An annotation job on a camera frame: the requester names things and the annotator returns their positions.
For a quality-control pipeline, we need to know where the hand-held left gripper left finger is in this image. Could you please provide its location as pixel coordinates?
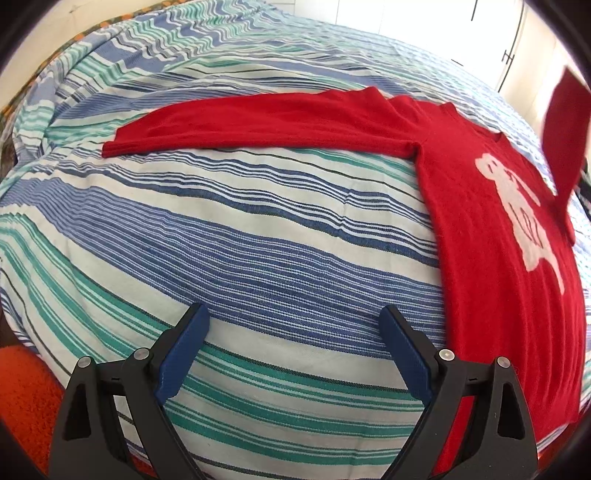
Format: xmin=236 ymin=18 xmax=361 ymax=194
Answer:
xmin=46 ymin=302 xmax=211 ymax=480

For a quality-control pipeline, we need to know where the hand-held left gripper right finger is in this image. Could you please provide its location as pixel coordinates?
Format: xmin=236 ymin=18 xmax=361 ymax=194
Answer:
xmin=379 ymin=305 xmax=539 ymax=480

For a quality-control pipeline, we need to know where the red sweater with white print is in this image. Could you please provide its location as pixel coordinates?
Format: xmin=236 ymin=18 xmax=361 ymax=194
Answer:
xmin=102 ymin=66 xmax=591 ymax=478

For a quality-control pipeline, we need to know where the striped bed sheet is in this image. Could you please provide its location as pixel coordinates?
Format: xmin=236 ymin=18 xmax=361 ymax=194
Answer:
xmin=0 ymin=0 xmax=589 ymax=480

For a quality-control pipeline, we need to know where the orange rug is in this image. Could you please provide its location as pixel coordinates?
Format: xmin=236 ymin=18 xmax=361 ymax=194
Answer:
xmin=0 ymin=345 xmax=66 ymax=480

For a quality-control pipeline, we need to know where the orange green patterned mattress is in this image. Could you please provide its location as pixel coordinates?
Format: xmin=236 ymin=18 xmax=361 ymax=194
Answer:
xmin=0 ymin=7 xmax=139 ymax=134

